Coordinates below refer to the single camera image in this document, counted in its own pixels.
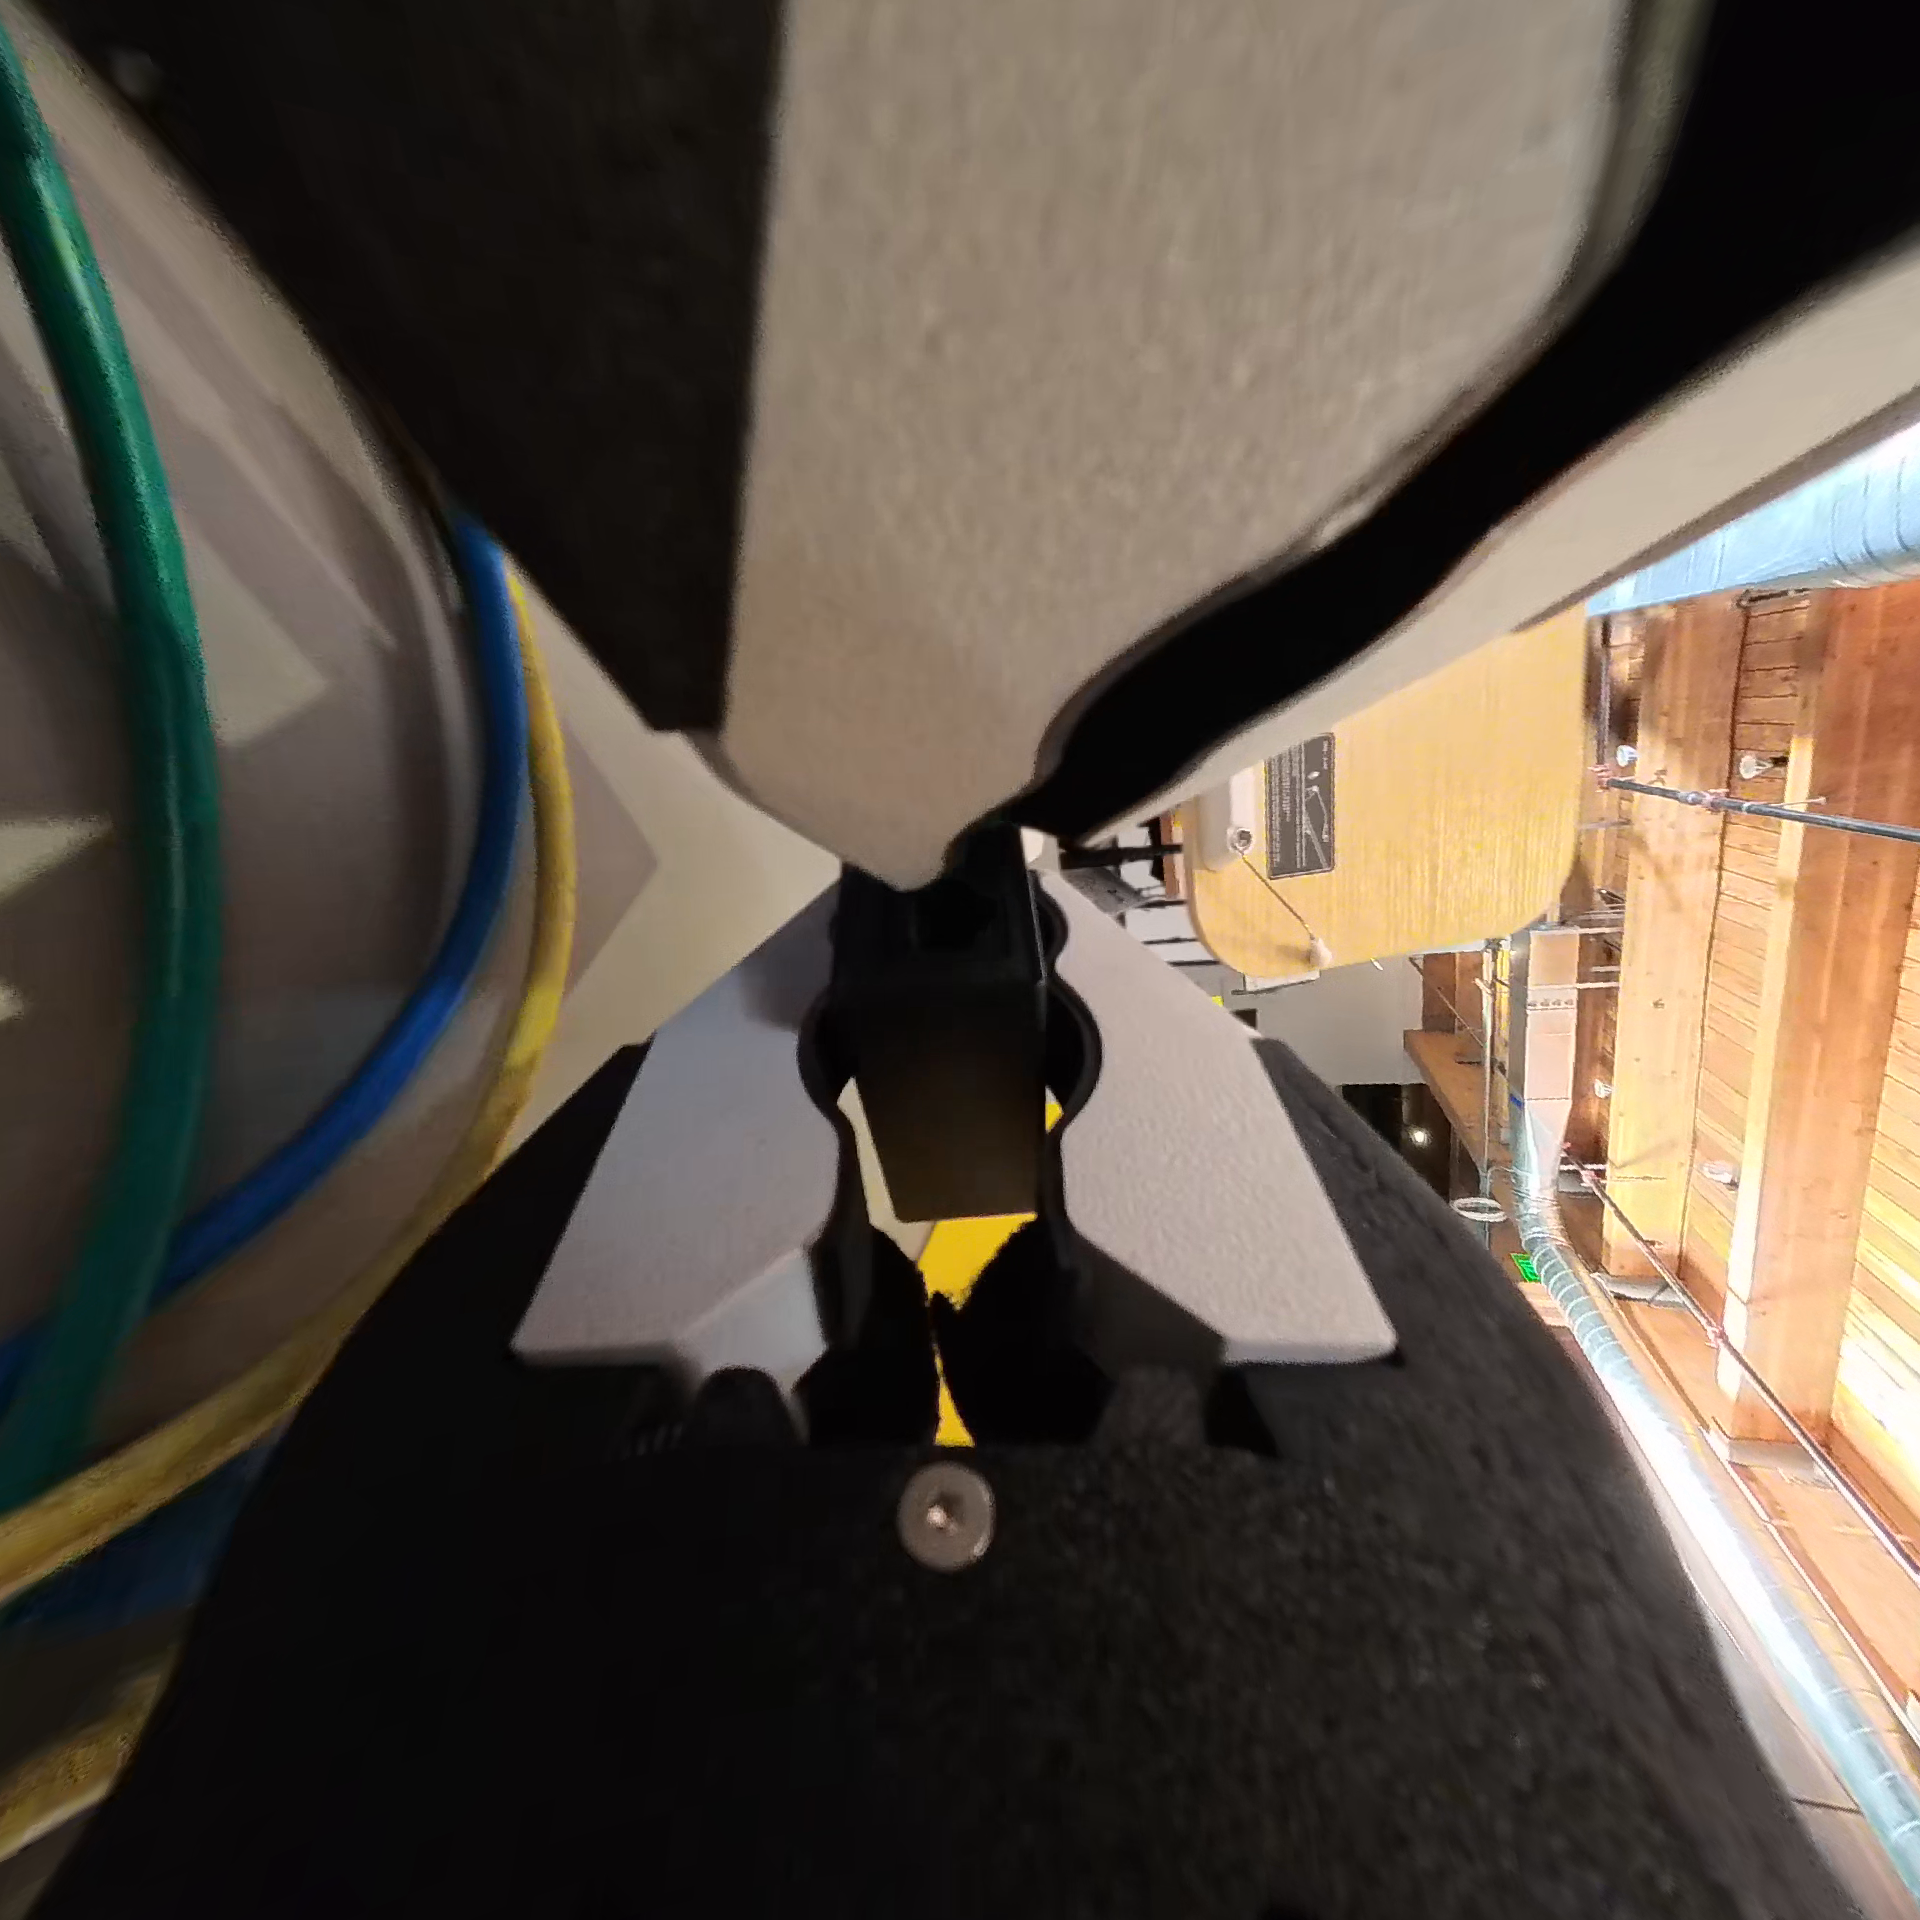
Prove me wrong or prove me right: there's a grey insulated ceiling duct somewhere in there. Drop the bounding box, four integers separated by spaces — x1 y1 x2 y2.
1628 427 1920 620

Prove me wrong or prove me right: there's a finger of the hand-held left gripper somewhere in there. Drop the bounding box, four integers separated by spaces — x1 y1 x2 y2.
717 0 1660 889
1026 0 1920 852

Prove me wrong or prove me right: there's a black ethernet port hub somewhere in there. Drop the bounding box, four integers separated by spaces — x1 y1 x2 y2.
829 826 1049 1221

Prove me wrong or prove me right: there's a wooden board tilting stand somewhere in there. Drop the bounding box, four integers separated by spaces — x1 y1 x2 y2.
1174 609 1594 988

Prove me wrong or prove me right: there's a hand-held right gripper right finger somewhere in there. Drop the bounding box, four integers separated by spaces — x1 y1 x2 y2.
957 873 1401 1446

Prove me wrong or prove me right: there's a blue ethernet cable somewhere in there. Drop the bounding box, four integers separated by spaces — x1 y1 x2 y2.
0 517 539 1643

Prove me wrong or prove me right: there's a green ethernet cable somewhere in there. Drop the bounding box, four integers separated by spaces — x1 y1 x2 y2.
0 22 230 1519

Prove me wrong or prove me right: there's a silver ventilation duct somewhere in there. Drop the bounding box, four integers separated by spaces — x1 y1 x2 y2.
1500 1111 1920 1823

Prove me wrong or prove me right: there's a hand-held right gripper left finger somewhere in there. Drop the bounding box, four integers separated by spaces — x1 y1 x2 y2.
510 895 944 1446

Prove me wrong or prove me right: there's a yellow ethernet cable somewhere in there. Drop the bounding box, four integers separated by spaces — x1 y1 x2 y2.
0 570 580 1853

